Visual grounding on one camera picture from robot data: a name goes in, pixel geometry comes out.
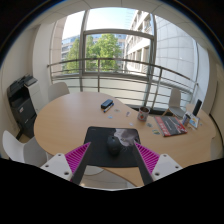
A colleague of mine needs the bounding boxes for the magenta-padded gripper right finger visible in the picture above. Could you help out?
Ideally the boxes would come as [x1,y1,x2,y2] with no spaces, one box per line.
[132,141,184,186]

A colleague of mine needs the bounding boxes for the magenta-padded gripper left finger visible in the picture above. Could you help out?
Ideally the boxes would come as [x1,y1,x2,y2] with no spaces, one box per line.
[40,142,92,186]

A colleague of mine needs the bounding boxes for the black computer mouse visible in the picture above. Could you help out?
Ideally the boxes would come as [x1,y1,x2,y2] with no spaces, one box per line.
[106,134,123,156]

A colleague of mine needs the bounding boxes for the black mouse pad, grey print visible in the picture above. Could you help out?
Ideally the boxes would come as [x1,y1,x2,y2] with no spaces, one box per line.
[82,125,142,169]

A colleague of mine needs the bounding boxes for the red and blue magazine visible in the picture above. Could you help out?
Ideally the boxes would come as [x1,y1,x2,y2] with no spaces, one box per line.
[153,115,188,138]

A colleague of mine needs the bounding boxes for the white chair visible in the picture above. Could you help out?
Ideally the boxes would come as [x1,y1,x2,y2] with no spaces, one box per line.
[162,87,188,118]
[47,81,70,103]
[2,129,48,168]

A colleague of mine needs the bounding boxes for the white mug, strawberry print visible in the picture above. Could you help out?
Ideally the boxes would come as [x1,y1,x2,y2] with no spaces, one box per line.
[137,106,151,122]

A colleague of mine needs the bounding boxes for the black cylinder speaker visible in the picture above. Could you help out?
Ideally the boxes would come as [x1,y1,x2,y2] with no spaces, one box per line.
[192,98,203,117]

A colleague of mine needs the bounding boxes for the black and white printer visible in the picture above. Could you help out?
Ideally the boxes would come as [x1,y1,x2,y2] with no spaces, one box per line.
[6,74,44,138]

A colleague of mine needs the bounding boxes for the blue pen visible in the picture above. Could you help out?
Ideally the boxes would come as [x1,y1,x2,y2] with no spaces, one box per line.
[103,102,115,113]

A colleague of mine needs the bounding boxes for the black flat case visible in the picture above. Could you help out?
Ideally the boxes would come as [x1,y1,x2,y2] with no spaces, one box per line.
[100,98,114,109]

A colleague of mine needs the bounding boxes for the metal balcony railing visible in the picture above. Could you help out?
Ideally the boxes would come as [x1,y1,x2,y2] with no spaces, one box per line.
[46,57,199,108]

